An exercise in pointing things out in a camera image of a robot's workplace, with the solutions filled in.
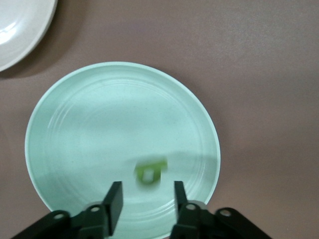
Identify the brown table cover sheet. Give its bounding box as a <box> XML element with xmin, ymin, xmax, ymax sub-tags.
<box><xmin>0</xmin><ymin>0</ymin><xmax>319</xmax><ymax>239</ymax></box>

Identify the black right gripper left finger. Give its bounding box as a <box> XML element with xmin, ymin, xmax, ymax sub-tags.
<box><xmin>9</xmin><ymin>181</ymin><xmax>124</xmax><ymax>239</ymax></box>

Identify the beige plate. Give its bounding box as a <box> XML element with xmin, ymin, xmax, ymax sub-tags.
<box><xmin>0</xmin><ymin>0</ymin><xmax>58</xmax><ymax>73</ymax></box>

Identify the green foam letter P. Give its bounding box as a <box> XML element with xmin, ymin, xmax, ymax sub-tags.
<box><xmin>134</xmin><ymin>156</ymin><xmax>168</xmax><ymax>186</ymax></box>

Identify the pale green plate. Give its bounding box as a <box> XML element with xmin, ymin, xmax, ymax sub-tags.
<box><xmin>24</xmin><ymin>61</ymin><xmax>221</xmax><ymax>239</ymax></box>

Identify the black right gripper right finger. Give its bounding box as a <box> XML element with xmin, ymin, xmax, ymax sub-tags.
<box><xmin>169</xmin><ymin>181</ymin><xmax>271</xmax><ymax>239</ymax></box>

